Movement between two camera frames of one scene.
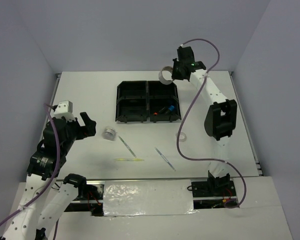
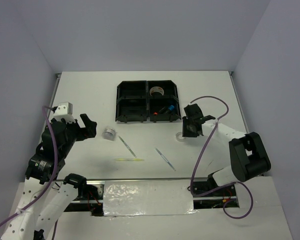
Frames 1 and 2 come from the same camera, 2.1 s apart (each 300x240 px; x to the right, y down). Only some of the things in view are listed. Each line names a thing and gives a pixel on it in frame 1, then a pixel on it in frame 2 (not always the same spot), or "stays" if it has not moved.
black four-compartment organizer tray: [147, 101] stays
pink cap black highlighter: [163, 111] stays
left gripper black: [89, 129] stays
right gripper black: [174, 75] -> [185, 133]
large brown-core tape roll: [161, 77] -> [156, 89]
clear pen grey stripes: [127, 146] stays
